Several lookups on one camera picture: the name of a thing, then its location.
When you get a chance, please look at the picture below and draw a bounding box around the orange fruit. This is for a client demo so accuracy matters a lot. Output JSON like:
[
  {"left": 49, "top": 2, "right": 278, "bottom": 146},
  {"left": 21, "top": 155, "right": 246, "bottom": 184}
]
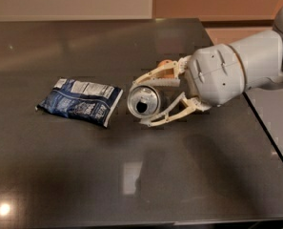
[{"left": 157, "top": 59, "right": 172, "bottom": 68}]

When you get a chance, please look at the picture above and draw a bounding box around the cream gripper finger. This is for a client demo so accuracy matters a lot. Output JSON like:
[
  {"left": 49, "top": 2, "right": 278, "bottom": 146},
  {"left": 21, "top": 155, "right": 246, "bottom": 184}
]
[
  {"left": 132, "top": 55, "right": 192, "bottom": 87},
  {"left": 140, "top": 93, "right": 212, "bottom": 127}
]

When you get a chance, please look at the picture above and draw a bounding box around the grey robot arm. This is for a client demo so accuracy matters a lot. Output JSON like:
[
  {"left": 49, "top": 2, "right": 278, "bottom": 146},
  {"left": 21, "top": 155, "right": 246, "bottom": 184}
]
[{"left": 127, "top": 7, "right": 283, "bottom": 127}]

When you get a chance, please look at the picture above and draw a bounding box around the silver redbull can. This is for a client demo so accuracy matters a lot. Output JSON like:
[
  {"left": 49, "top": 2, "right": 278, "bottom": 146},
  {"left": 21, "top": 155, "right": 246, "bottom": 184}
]
[{"left": 127, "top": 85, "right": 170, "bottom": 119}]

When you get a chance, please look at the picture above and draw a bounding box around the blue chip bag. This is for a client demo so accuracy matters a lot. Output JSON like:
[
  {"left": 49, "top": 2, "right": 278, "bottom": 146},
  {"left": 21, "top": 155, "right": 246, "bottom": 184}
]
[{"left": 37, "top": 78, "right": 123, "bottom": 128}]

